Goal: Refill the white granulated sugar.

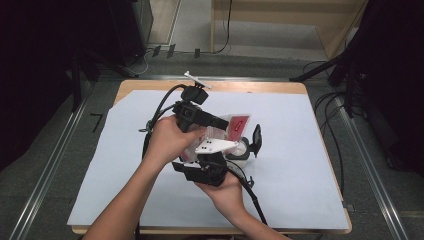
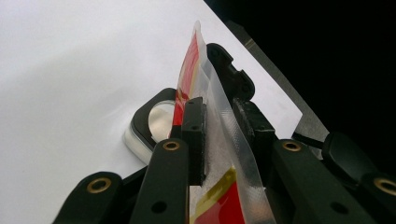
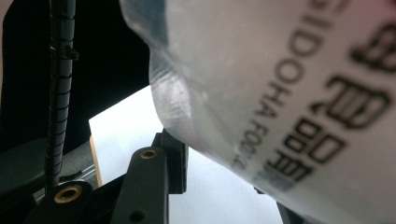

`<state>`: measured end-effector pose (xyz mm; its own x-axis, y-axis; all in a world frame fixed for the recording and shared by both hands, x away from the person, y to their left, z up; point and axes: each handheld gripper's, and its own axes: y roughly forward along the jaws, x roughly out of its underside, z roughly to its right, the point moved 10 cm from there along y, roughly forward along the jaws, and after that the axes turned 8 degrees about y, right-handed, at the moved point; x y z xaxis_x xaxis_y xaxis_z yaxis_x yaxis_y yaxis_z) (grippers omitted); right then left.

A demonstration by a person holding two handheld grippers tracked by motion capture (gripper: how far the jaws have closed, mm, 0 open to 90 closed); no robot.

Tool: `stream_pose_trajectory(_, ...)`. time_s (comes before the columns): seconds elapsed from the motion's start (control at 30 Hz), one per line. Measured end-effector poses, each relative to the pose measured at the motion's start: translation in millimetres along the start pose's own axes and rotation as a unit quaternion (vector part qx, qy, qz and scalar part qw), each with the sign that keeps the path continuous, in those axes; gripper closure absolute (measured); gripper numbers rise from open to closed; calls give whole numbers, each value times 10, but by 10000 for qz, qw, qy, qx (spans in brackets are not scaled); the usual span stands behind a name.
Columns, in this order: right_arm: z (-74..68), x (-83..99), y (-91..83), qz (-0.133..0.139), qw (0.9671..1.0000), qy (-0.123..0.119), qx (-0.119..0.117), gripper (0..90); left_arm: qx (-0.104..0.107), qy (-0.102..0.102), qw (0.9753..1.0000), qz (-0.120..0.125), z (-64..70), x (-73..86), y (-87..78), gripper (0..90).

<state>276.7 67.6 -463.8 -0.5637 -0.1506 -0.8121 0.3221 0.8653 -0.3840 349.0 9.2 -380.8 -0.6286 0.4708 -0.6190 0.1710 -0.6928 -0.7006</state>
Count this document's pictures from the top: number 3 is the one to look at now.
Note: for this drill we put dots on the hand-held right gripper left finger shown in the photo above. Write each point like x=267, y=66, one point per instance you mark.
x=177, y=168

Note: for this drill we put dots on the white table mat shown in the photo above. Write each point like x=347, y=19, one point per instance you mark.
x=130, y=140

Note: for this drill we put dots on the red and white spouted pouch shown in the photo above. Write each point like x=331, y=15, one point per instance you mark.
x=264, y=93

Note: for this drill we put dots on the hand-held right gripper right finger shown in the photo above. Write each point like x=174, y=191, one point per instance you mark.
x=288, y=217

